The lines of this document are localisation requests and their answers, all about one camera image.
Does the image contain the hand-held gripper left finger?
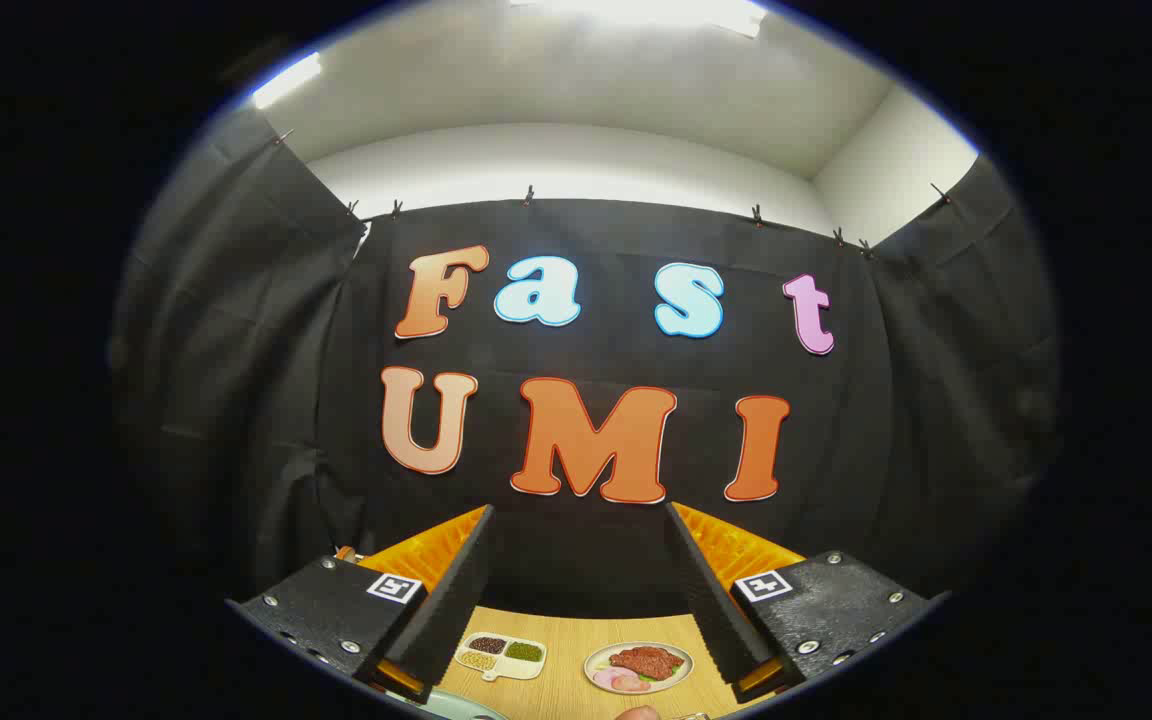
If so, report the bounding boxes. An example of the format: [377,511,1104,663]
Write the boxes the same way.
[226,505,497,706]

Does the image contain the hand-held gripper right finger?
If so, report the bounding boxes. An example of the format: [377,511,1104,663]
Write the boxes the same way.
[664,502,952,704]

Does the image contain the white divided snack tray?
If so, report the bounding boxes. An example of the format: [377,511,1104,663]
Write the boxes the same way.
[453,632,547,683]

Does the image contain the brown meat steak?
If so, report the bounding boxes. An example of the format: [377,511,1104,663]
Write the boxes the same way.
[609,646,685,681]

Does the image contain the light blue round plate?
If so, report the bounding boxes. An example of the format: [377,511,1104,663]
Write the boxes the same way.
[391,688,507,720]

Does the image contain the white plate with food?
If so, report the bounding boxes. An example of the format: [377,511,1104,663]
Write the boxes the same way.
[583,641,695,695]

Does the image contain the row of black cloth clips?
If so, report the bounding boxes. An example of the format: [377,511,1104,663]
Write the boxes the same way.
[271,128,952,259]

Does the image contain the ceiling light panel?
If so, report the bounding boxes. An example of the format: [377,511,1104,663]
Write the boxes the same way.
[251,52,323,109]
[511,0,769,39]

